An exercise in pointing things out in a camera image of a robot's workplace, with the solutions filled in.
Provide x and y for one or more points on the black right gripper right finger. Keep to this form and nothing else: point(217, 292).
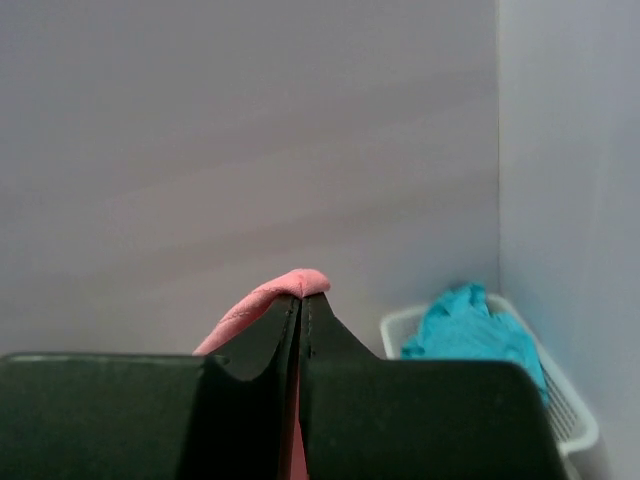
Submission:
point(363, 417)

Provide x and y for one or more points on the turquoise crumpled t-shirt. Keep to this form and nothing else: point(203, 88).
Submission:
point(459, 325)

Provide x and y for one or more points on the pink t-shirt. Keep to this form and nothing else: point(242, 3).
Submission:
point(299, 283)

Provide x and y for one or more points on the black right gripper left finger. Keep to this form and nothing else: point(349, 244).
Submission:
point(222, 415)

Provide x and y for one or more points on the white plastic laundry basket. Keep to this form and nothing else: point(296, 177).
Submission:
point(574, 426)

